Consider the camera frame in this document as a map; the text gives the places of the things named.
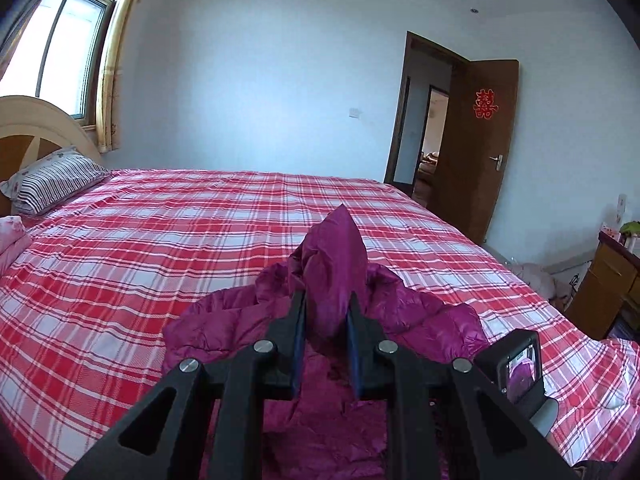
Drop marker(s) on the bed with red plaid sheet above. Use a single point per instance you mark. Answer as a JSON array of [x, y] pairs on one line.
[[175, 240]]

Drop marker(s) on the striped pillow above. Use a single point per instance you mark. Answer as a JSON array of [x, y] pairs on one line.
[[50, 180]]

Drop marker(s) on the wooden cabinet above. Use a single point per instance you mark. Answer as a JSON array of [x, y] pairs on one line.
[[600, 290]]

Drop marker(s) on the brown wooden door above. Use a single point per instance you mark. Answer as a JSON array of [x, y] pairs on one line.
[[475, 185]]

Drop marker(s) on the pink floral quilt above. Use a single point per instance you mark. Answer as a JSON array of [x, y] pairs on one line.
[[11, 240]]

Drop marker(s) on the cream wooden headboard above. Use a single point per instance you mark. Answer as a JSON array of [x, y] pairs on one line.
[[45, 120]]

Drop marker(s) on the white light switch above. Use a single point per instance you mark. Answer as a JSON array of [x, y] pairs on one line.
[[354, 112]]

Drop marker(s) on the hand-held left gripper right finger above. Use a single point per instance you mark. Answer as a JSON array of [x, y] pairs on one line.
[[356, 350]]

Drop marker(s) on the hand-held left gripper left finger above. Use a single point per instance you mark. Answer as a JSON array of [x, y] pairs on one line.
[[298, 340]]

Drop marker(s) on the brown door frame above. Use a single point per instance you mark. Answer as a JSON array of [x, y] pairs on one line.
[[400, 125]]

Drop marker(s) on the green item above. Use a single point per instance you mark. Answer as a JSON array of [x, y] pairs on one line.
[[631, 228]]

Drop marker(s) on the pink cloth pile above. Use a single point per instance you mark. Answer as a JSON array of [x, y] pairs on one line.
[[535, 280]]

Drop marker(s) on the yellow curtain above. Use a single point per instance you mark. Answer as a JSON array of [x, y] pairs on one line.
[[114, 70]]

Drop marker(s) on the purple puffer jacket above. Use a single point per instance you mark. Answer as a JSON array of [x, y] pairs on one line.
[[335, 260]]

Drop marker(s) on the red paper door decoration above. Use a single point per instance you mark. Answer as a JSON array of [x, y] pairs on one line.
[[485, 104]]

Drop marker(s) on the window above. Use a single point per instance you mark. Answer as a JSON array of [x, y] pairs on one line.
[[70, 50]]

